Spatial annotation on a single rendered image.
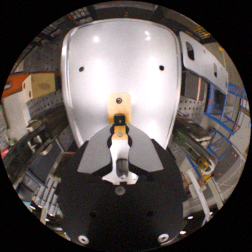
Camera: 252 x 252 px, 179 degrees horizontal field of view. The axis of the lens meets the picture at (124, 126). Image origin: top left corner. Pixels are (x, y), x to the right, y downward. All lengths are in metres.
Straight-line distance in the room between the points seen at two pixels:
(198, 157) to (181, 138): 0.06
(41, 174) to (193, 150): 0.75
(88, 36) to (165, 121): 0.22
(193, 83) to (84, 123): 0.26
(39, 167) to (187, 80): 0.80
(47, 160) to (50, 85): 0.60
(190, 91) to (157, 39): 0.13
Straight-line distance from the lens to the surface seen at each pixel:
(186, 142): 0.20
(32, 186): 0.69
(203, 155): 0.19
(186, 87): 0.21
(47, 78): 0.15
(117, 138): 0.15
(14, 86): 0.16
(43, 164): 0.68
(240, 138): 8.00
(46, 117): 0.17
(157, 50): 0.16
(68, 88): 0.16
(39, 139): 0.16
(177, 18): 0.24
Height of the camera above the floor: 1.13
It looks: 61 degrees down
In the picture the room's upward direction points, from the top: 174 degrees clockwise
